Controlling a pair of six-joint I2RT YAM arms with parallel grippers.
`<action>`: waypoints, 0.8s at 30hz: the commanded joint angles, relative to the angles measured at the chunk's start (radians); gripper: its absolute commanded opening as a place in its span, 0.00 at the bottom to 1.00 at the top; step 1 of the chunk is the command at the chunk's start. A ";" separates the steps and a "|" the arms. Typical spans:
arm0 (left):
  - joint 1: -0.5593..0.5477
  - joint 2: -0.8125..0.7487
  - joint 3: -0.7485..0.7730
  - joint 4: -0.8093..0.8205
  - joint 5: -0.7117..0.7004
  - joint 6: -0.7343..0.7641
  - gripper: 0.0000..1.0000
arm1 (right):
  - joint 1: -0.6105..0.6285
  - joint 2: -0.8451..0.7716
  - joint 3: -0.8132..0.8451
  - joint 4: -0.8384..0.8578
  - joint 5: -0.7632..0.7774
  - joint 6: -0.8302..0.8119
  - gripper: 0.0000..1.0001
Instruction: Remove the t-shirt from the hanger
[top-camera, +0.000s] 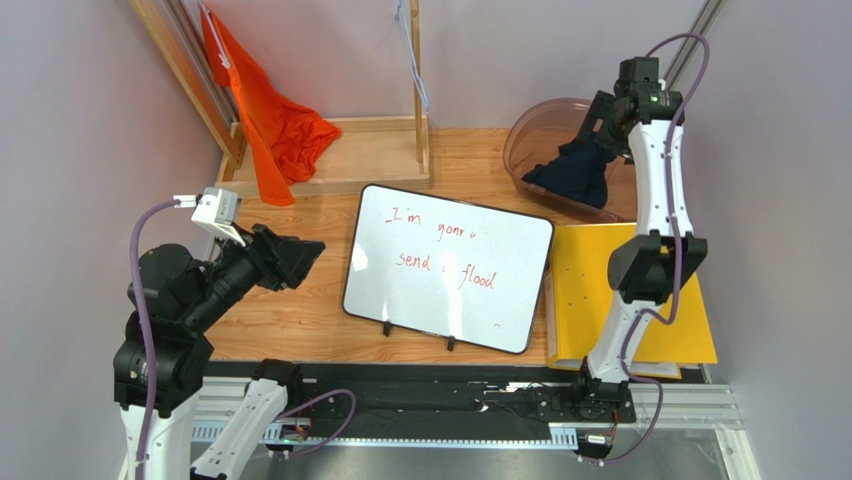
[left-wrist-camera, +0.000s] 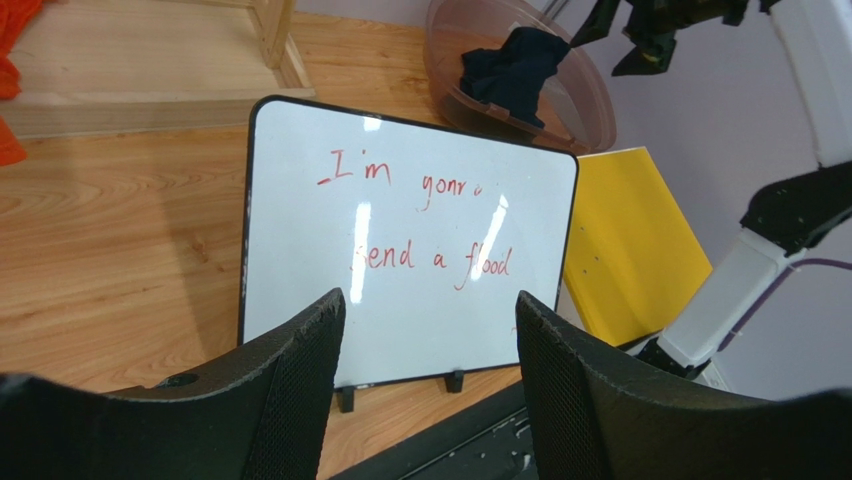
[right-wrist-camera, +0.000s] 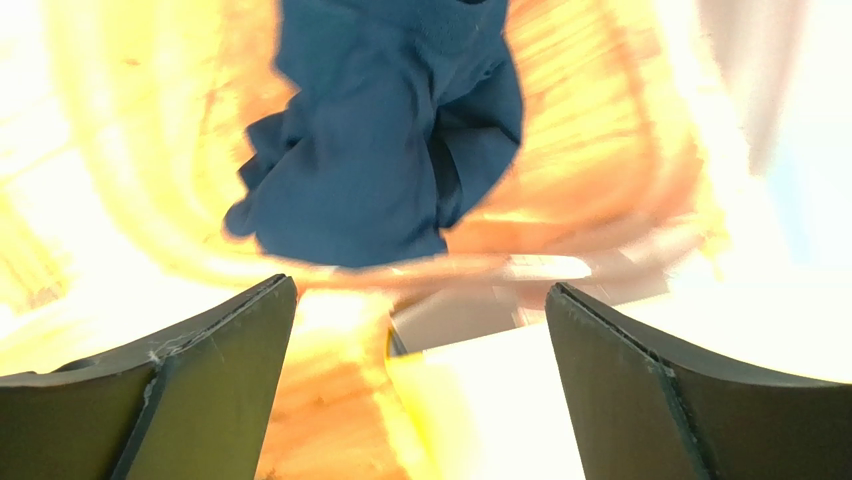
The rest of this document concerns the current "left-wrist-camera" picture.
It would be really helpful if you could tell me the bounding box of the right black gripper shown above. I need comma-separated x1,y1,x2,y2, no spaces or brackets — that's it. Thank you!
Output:
570,0,748,77

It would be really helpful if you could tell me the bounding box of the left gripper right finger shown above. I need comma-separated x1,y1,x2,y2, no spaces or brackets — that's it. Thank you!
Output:
515,292,851,479

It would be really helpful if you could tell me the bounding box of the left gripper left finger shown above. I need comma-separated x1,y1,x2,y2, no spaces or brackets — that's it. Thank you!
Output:
1,288,346,479

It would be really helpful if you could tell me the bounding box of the navy blue t shirt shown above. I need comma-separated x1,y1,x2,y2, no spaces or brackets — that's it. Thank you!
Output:
459,26,571,129

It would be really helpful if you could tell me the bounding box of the orange t shirt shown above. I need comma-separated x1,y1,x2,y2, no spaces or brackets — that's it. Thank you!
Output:
1,0,43,166

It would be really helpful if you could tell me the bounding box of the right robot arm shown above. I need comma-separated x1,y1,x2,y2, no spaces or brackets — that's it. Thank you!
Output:
571,1,851,380

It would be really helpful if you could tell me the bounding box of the transparent plastic basin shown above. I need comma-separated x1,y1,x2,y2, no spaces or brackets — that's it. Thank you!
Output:
423,1,616,155

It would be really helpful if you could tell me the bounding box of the white dry erase board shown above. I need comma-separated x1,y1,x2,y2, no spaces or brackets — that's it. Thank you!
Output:
238,95,580,389

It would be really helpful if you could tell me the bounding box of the wooden clothes rack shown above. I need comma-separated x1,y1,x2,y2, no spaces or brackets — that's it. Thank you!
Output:
1,1,316,139

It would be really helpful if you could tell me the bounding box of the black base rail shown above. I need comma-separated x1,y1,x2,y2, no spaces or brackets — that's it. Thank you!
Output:
334,382,539,480

